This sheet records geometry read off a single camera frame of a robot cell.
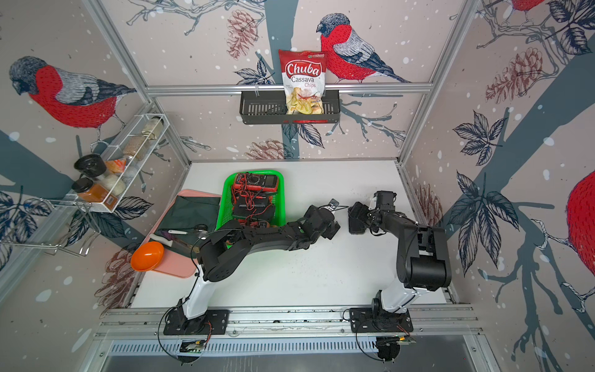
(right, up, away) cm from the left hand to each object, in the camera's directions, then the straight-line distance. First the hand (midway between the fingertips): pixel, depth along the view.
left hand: (332, 212), depth 92 cm
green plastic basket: (-43, 0, +1) cm, 44 cm away
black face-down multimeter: (-30, +3, -1) cm, 30 cm away
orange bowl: (-70, -16, -6) cm, 72 cm away
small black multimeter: (+9, -1, -6) cm, 11 cm away
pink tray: (-61, -19, -5) cm, 64 cm away
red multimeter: (-32, +13, +6) cm, 35 cm away
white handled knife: (-65, -12, 0) cm, 66 cm away
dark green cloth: (-62, -5, +6) cm, 62 cm away
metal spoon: (-56, -7, +4) cm, 57 cm away
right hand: (+11, -1, +6) cm, 12 cm away
